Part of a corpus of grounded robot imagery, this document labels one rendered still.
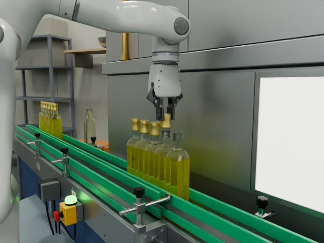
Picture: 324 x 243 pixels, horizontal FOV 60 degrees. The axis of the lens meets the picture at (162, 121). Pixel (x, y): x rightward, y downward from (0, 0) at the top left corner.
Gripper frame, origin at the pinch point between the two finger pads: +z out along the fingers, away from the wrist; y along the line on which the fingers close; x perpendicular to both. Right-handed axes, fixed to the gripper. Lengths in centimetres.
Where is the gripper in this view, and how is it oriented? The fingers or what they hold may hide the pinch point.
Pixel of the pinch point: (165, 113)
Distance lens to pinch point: 88.1
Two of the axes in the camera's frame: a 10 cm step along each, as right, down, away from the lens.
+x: 6.1, 1.1, -7.9
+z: 0.0, 9.9, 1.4
